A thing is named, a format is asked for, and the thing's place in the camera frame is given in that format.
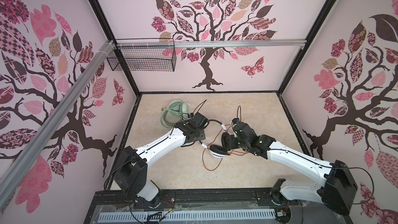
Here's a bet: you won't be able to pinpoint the left aluminium rail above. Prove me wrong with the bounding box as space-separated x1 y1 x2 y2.
1 40 115 207

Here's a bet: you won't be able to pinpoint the black wire mesh basket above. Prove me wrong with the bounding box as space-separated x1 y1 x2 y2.
107 37 177 72

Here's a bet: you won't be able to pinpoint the mint green headphone cable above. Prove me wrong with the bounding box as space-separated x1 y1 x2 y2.
160 99 191 130

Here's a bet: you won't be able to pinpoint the red headphone cable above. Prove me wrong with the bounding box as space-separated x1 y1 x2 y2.
201 124 249 172

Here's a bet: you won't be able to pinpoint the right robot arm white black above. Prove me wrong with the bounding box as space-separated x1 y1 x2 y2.
231 118 358 216

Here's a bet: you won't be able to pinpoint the rear aluminium rail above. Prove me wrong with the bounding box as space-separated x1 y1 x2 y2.
116 39 307 49

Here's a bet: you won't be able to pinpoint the white slotted cable duct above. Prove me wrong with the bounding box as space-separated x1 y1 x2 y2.
97 209 276 224

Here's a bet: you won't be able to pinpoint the mint green headphones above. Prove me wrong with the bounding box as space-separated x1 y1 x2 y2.
160 100 190 130

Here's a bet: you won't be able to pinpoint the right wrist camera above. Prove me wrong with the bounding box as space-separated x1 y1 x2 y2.
231 118 241 126

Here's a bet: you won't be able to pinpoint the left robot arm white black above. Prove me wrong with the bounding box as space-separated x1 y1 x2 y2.
112 113 209 207

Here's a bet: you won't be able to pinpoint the aluminium rail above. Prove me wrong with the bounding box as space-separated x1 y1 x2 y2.
116 39 307 49
1 40 115 207

